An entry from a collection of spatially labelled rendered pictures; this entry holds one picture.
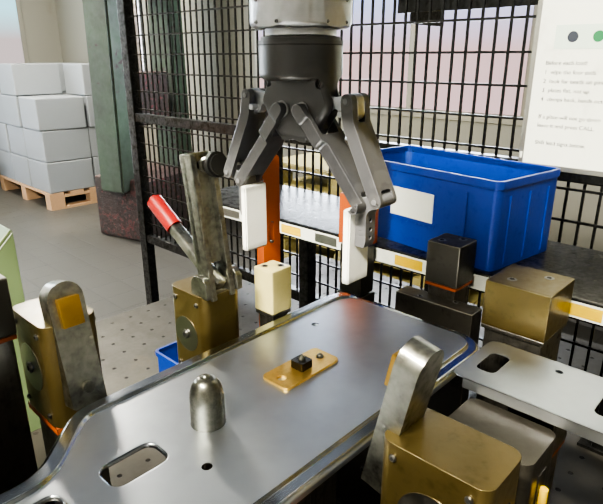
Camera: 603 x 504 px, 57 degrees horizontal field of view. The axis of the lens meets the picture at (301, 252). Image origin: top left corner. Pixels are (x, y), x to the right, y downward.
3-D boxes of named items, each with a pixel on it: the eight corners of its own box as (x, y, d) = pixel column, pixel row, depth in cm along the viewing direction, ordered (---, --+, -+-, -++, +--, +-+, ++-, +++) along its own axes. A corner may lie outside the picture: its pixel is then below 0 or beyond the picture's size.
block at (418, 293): (451, 498, 82) (472, 314, 72) (384, 460, 90) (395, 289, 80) (461, 487, 84) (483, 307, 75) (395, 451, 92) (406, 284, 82)
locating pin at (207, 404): (206, 452, 50) (201, 388, 48) (184, 436, 52) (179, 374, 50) (233, 435, 52) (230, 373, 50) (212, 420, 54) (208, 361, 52)
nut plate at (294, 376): (286, 392, 56) (286, 381, 55) (260, 378, 58) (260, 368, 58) (340, 360, 62) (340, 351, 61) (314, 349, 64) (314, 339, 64)
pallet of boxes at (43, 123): (139, 194, 565) (126, 63, 524) (51, 211, 506) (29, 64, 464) (82, 177, 650) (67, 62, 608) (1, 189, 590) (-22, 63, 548)
